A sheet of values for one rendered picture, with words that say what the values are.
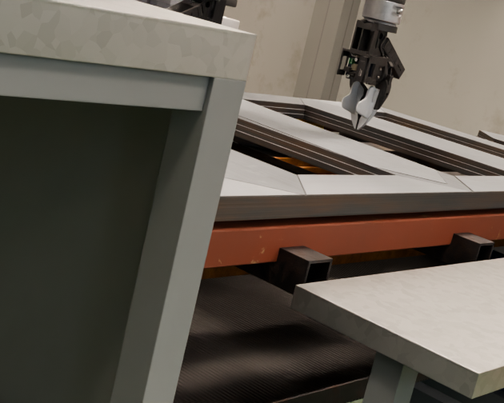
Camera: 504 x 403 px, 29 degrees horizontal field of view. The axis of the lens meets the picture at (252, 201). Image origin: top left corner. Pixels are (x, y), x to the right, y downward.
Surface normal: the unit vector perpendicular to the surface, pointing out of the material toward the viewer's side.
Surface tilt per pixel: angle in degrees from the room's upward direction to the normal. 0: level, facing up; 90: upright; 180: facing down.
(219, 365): 0
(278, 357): 0
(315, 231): 90
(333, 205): 90
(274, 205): 90
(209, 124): 90
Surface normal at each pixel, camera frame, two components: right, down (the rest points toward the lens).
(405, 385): 0.72, 0.31
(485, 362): 0.22, -0.95
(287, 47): -0.77, -0.04
